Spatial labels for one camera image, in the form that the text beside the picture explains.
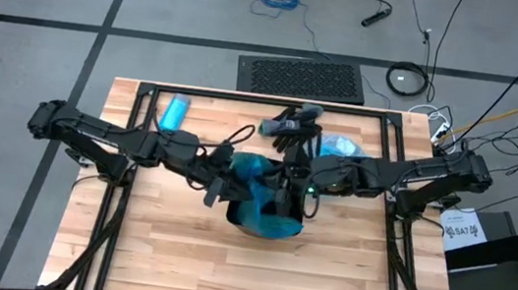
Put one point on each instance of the black gloves pile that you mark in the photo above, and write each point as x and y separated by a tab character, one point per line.
284	140

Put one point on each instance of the blue plastic trash bag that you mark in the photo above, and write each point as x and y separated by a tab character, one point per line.
260	214
340	147

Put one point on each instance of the black plastic trash bin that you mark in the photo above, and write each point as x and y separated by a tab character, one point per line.
236	214

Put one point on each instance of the black perforated floor mat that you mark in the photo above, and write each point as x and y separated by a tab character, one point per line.
302	78

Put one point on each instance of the grey work glove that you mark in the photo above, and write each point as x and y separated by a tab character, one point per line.
273	128

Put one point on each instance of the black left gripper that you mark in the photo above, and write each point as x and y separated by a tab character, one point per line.
188	156

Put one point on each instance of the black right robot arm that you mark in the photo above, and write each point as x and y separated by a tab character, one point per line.
434	171

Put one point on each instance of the white power strip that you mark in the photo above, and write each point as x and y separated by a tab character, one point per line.
440	132

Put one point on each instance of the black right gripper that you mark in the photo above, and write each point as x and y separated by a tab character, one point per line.
334	174

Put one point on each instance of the roll of blue trash bags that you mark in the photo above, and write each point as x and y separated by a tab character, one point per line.
174	114

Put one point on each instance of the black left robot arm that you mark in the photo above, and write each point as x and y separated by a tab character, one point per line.
92	129

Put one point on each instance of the white printed label sheet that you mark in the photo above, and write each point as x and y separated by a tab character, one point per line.
463	232

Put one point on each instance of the black power strip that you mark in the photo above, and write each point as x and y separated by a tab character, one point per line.
376	17

